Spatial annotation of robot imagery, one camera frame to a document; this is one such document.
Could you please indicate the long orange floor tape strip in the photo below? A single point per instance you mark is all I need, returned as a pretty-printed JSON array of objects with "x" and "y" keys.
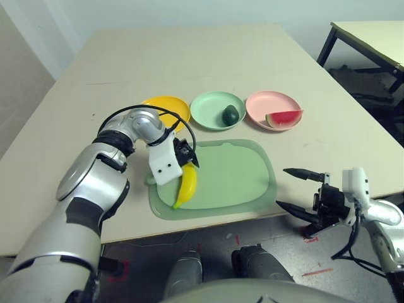
[{"x": 317, "y": 272}]

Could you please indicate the red toy watermelon slice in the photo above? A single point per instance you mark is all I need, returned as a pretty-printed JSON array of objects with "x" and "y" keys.
[{"x": 284, "y": 119}]

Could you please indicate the grey robot torso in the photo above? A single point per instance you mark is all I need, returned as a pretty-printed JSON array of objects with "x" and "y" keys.
[{"x": 252, "y": 292}]

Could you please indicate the grey robot left leg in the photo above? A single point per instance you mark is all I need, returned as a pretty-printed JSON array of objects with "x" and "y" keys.
[{"x": 184, "y": 271}]

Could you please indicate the beige side table black frame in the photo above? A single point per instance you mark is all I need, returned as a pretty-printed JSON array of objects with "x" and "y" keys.
[{"x": 375, "y": 38}]

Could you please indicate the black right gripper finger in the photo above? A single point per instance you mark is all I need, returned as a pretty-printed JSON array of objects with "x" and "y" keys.
[
  {"x": 300, "y": 211},
  {"x": 306, "y": 175}
]

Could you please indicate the yellow plastic plate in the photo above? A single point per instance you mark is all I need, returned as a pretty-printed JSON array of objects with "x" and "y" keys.
[{"x": 167, "y": 105}]

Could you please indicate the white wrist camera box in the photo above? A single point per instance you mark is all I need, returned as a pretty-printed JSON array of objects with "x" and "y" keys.
[
  {"x": 356, "y": 184},
  {"x": 164, "y": 164}
]

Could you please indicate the short red floor tape strip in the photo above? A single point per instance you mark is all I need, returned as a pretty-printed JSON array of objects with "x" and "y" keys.
[
  {"x": 237, "y": 240},
  {"x": 199, "y": 247}
]

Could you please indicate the dark green toy avocado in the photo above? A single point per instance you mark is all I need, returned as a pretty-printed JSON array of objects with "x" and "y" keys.
[{"x": 230, "y": 115}]

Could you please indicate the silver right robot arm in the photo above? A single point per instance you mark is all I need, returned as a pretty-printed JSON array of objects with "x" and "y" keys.
[{"x": 385, "y": 217}]

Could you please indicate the mint green plastic plate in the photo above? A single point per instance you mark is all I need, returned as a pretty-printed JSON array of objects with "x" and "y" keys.
[{"x": 208, "y": 109}]

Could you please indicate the black table leg frame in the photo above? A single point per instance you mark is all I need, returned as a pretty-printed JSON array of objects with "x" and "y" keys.
[{"x": 110, "y": 265}]

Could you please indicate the pink plastic plate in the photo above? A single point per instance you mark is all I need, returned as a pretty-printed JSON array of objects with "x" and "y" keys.
[{"x": 268, "y": 102}]

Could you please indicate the grey robot right leg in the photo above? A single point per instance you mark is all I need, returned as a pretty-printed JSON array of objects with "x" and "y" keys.
[{"x": 262, "y": 263}]

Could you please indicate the yellow toy banana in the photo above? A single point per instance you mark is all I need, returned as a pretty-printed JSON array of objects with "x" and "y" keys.
[{"x": 188, "y": 184}]

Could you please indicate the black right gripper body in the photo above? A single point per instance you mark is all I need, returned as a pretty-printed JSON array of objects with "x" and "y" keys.
[{"x": 329, "y": 205}]

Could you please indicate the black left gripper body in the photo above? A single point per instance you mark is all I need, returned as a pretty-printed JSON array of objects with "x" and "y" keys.
[{"x": 183, "y": 151}]

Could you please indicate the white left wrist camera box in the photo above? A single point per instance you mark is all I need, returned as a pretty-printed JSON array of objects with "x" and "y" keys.
[{"x": 164, "y": 164}]

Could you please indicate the green cutting board mat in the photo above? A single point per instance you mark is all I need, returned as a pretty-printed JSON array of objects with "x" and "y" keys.
[{"x": 230, "y": 176}]

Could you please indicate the red floor tape square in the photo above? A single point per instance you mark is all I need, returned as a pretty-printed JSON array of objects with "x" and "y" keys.
[
  {"x": 125, "y": 277},
  {"x": 311, "y": 240}
]

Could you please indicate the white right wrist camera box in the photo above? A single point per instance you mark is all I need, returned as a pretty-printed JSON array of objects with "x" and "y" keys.
[{"x": 356, "y": 184}]

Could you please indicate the grey robot leg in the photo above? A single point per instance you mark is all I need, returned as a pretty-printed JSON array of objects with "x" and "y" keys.
[
  {"x": 184, "y": 271},
  {"x": 262, "y": 263}
]

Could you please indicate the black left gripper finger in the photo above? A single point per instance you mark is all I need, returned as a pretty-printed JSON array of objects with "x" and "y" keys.
[{"x": 194, "y": 161}]

